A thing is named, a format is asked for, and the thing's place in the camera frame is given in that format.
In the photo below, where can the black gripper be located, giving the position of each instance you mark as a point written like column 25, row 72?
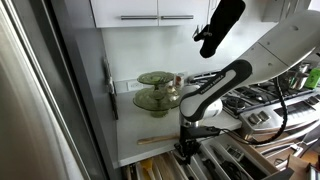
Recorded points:
column 188, row 145

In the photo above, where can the long wooden spatula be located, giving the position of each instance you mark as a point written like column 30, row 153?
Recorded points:
column 157, row 139

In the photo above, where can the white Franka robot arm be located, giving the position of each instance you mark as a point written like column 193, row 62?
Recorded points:
column 281, row 48

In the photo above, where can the open cutlery drawer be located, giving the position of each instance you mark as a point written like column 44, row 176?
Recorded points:
column 220, row 152

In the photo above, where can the green glass tiered stand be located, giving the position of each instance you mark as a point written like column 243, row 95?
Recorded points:
column 161, row 96

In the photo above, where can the red labelled tin can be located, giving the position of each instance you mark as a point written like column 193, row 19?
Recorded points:
column 179, row 80

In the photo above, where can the stainless gas stove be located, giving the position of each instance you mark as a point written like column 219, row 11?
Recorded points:
column 261, row 112

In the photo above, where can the black oven mitt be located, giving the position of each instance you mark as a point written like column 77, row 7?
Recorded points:
column 227, row 13

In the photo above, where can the green bottle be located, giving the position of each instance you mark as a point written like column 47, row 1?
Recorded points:
column 313, row 78

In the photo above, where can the stainless refrigerator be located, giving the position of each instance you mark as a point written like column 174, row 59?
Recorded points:
column 45, row 132

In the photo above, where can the white upper cabinet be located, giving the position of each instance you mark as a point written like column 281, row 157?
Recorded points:
column 143, row 13

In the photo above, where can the white wall outlet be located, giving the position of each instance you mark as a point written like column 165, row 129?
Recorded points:
column 134, row 86

